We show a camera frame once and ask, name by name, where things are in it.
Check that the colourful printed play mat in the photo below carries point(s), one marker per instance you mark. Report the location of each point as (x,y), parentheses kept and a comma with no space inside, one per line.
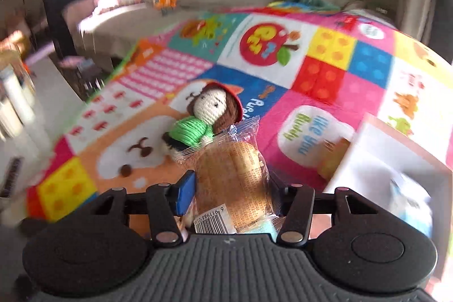
(247,68)

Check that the clear bread packet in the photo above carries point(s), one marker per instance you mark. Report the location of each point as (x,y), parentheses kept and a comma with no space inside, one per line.
(231,178)

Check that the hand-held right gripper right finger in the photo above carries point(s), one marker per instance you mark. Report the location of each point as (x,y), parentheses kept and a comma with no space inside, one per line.
(298,210)

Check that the light blue white item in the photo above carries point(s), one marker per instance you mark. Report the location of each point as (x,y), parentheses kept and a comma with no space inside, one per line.
(410,203)

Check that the yellow orange toy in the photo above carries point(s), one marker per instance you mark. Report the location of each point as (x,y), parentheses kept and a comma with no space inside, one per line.
(333,157)

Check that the crochet doll with green top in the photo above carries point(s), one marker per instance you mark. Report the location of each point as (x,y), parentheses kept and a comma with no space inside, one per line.
(207,111)

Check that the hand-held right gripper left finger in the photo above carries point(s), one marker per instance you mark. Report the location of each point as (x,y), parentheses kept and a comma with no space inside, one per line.
(184,196)

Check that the pink cardboard box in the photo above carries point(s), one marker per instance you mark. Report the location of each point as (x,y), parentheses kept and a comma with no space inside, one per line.
(396,167)

